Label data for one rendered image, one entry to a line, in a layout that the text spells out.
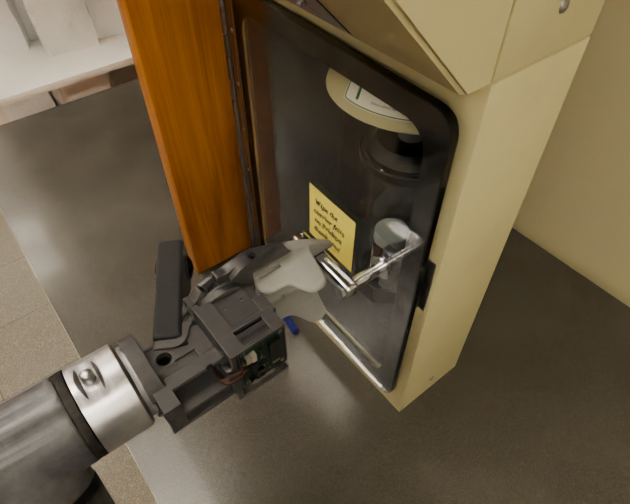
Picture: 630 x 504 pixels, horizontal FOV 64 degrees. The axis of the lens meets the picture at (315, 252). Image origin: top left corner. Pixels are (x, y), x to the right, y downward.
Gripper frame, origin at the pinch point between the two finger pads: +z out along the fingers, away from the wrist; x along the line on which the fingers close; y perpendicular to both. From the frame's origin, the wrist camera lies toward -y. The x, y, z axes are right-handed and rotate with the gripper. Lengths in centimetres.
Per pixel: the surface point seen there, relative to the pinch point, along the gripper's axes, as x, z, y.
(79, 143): -26, -6, -73
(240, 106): 5.2, 4.4, -19.6
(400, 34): 25.8, -1.7, 9.2
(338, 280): 0.7, -0.9, 4.7
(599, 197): -14, 49, 8
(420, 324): -5.8, 5.6, 10.4
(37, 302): -120, -34, -130
